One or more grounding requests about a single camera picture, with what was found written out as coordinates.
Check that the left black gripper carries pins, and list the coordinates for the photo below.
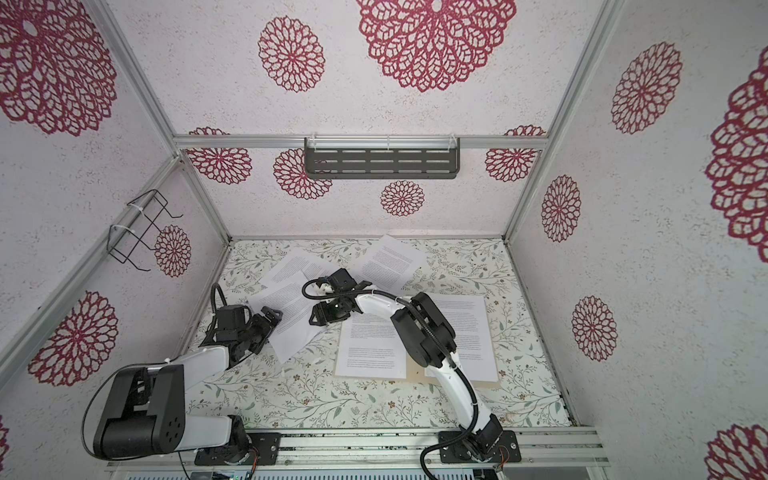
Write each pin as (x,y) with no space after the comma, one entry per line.
(267,326)

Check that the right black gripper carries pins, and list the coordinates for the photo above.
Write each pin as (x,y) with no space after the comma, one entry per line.
(323,313)

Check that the brown cardboard folder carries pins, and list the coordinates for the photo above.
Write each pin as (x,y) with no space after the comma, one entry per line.
(417,374)

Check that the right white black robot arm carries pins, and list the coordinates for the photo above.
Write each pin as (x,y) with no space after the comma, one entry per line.
(428,339)

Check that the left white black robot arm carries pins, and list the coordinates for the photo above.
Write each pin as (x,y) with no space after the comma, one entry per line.
(145,412)

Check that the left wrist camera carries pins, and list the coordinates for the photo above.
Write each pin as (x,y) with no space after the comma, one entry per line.
(230,322)

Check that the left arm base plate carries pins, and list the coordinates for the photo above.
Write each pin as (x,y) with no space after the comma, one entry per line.
(264,449)

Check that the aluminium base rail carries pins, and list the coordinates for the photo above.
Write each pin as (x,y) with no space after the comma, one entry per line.
(389,452)

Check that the dark grey wall shelf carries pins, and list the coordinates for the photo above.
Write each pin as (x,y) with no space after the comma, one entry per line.
(385,159)

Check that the black wire wall rack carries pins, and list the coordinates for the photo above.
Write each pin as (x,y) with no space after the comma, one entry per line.
(123,239)

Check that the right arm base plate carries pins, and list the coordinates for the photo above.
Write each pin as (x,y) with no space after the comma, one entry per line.
(505,450)

